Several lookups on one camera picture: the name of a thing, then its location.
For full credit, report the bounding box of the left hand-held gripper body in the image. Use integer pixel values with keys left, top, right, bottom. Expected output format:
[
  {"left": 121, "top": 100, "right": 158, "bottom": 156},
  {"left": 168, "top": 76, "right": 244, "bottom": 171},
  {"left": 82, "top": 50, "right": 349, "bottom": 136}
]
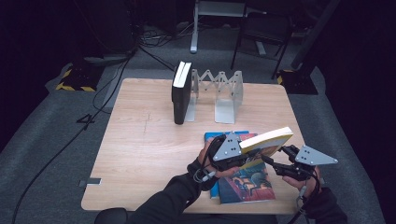
[{"left": 206, "top": 131, "right": 250, "bottom": 173}]

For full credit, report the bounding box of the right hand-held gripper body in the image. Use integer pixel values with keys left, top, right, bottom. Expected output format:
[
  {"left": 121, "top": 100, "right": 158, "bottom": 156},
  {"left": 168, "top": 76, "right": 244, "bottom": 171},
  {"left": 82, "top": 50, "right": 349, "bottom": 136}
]
[{"left": 281, "top": 145, "right": 339, "bottom": 182}]

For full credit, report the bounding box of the yellow book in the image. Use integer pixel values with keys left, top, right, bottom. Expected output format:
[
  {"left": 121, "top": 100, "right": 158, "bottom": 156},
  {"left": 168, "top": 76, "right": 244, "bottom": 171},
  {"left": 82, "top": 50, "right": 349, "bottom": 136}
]
[{"left": 237, "top": 126, "right": 295, "bottom": 171}]

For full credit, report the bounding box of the colourful illustrated book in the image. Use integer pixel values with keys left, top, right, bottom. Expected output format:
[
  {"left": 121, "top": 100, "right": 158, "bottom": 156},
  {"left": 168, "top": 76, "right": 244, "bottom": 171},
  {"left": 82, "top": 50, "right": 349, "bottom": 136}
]
[{"left": 214, "top": 133, "right": 277, "bottom": 205}]

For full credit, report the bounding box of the expandable metal bookend rack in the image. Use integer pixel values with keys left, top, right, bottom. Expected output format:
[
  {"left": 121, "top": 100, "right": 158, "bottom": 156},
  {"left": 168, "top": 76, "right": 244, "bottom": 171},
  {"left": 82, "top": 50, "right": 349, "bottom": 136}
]
[{"left": 183, "top": 68, "right": 245, "bottom": 125}]

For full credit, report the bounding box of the black hardcover book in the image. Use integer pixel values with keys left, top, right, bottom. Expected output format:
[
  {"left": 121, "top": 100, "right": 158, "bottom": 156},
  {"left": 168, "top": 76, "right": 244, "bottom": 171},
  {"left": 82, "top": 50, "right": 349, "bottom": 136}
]
[{"left": 170, "top": 60, "right": 193, "bottom": 126}]

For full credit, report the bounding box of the person's left hand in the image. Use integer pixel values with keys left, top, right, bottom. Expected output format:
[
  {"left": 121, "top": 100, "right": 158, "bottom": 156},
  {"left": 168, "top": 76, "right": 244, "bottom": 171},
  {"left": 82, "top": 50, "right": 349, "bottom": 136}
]
[{"left": 197, "top": 146, "right": 242, "bottom": 179}]

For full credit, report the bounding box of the person's right hand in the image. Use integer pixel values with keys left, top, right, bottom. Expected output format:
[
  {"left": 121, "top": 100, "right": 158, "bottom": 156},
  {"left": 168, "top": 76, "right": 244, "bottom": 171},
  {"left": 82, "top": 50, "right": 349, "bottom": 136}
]
[{"left": 282, "top": 167, "right": 322, "bottom": 199}]

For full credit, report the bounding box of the black stand base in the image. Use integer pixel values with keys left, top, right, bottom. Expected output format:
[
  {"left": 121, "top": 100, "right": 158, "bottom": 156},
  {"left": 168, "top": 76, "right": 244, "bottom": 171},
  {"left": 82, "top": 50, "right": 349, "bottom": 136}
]
[{"left": 276, "top": 68, "right": 319, "bottom": 96}]

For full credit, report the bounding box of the black chair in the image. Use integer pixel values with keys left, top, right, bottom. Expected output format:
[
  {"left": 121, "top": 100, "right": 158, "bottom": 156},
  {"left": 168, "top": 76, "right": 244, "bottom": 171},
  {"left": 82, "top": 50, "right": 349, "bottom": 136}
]
[{"left": 230, "top": 11, "right": 295, "bottom": 80}]

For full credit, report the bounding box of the dark rounded object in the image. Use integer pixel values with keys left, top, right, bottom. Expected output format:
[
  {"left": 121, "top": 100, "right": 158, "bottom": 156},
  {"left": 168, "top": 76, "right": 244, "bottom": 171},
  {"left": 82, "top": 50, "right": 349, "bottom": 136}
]
[{"left": 94, "top": 207, "right": 129, "bottom": 224}]

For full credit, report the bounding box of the grey tag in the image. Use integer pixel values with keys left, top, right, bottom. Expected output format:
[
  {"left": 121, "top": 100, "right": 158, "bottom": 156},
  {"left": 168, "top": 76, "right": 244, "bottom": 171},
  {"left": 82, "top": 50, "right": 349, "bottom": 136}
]
[{"left": 77, "top": 176, "right": 103, "bottom": 189}]

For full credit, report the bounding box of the yellow-black striped stand base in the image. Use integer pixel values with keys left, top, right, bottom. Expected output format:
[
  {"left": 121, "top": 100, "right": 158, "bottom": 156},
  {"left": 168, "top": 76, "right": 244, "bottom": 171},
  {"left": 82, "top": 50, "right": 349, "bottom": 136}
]
[{"left": 54, "top": 63, "right": 105, "bottom": 93}]

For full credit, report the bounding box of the left hand-held gripper cable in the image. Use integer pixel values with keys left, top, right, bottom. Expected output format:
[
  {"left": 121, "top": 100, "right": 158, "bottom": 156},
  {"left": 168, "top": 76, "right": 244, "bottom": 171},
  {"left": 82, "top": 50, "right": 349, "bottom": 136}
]
[{"left": 192, "top": 168, "right": 219, "bottom": 185}]

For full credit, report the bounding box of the hand-held gripper cable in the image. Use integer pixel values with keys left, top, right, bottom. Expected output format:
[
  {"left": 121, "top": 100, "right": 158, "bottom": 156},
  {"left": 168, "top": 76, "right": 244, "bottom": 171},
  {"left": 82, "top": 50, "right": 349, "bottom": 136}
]
[
  {"left": 192, "top": 168, "right": 219, "bottom": 185},
  {"left": 287, "top": 176, "right": 322, "bottom": 224}
]

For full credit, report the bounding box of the right hand-held gripper cable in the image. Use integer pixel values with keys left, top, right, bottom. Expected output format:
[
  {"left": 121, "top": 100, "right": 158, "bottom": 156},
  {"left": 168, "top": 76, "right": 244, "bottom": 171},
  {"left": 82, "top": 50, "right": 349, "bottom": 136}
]
[{"left": 287, "top": 176, "right": 322, "bottom": 224}]

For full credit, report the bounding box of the slanted dark stand post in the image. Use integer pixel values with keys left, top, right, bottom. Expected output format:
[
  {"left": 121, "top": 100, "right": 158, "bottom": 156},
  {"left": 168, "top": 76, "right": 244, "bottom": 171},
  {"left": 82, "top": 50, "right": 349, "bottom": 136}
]
[{"left": 290, "top": 0, "right": 342, "bottom": 71}]

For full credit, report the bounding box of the white desk frame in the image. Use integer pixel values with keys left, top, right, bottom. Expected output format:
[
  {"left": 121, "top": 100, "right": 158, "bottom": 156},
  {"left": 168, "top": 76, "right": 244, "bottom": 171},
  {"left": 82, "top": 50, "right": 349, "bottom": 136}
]
[{"left": 190, "top": 0, "right": 269, "bottom": 55}]

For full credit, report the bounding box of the tangle of floor cables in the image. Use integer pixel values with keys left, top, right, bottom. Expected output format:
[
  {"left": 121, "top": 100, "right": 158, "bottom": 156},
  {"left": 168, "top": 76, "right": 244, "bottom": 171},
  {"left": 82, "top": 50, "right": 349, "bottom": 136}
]
[{"left": 136, "top": 21, "right": 195, "bottom": 49}]

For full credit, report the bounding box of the long black floor cable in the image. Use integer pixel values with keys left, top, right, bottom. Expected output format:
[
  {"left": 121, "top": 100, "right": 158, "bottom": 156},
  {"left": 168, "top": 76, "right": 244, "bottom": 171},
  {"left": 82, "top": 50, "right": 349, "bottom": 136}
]
[{"left": 10, "top": 46, "right": 139, "bottom": 224}]

